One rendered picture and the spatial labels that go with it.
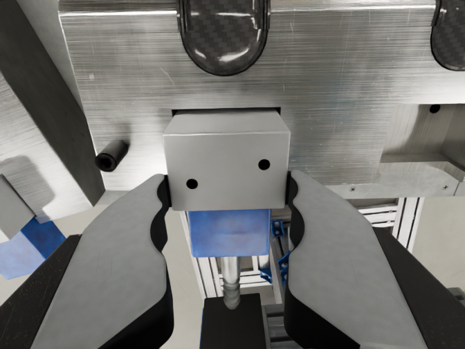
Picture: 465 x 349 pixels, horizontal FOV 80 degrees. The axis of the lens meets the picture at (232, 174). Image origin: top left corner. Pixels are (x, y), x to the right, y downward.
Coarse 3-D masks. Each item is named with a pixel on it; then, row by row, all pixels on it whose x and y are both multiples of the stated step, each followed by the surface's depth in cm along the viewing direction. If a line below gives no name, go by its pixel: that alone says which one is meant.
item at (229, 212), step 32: (192, 128) 11; (224, 128) 11; (256, 128) 11; (192, 160) 11; (224, 160) 11; (256, 160) 11; (288, 160) 11; (192, 192) 12; (224, 192) 12; (256, 192) 12; (192, 224) 14; (224, 224) 14; (256, 224) 14; (192, 256) 15; (224, 256) 15; (224, 288) 18
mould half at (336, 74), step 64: (64, 0) 12; (128, 0) 12; (320, 0) 12; (384, 0) 12; (128, 64) 13; (192, 64) 13; (256, 64) 13; (320, 64) 13; (384, 64) 13; (128, 128) 14; (320, 128) 14; (384, 128) 14
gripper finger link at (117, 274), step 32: (128, 192) 11; (160, 192) 11; (96, 224) 9; (128, 224) 9; (160, 224) 10; (96, 256) 8; (128, 256) 8; (160, 256) 8; (64, 288) 7; (96, 288) 7; (128, 288) 7; (160, 288) 7; (64, 320) 6; (96, 320) 6; (128, 320) 6; (160, 320) 7
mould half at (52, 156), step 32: (0, 0) 17; (0, 32) 17; (32, 32) 19; (0, 64) 16; (32, 64) 18; (0, 96) 16; (32, 96) 18; (64, 96) 21; (0, 128) 17; (32, 128) 17; (64, 128) 20; (0, 160) 18; (32, 160) 18; (64, 160) 19; (32, 192) 20; (64, 192) 20; (96, 192) 21
